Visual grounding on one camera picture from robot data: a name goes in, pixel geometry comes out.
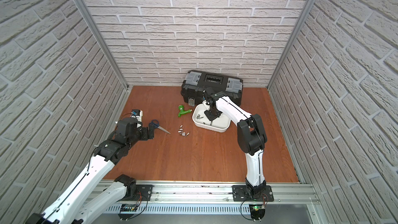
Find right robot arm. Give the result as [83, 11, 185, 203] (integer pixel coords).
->
[203, 88, 267, 199]

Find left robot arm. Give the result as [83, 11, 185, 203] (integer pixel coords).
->
[26, 117, 156, 224]

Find white plastic storage box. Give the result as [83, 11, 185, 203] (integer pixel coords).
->
[192, 104, 231, 133]

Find black plastic toolbox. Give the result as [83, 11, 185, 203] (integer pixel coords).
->
[180, 70, 243, 106]

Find green plastic faucet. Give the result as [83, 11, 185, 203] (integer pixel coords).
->
[178, 105, 192, 118]

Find left controller board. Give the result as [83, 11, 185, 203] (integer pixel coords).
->
[118, 204, 141, 219]

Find controller board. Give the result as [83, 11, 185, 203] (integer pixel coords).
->
[249, 204, 266, 220]
[118, 204, 141, 219]

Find right controller board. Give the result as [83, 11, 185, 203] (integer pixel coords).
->
[249, 204, 266, 220]

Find blue handled scissors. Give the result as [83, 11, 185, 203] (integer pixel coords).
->
[150, 119, 170, 134]

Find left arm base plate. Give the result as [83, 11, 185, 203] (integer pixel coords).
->
[121, 184, 154, 201]

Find aluminium front rail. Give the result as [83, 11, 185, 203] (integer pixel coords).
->
[137, 180, 320, 204]

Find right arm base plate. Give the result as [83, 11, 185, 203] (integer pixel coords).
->
[232, 185, 274, 202]

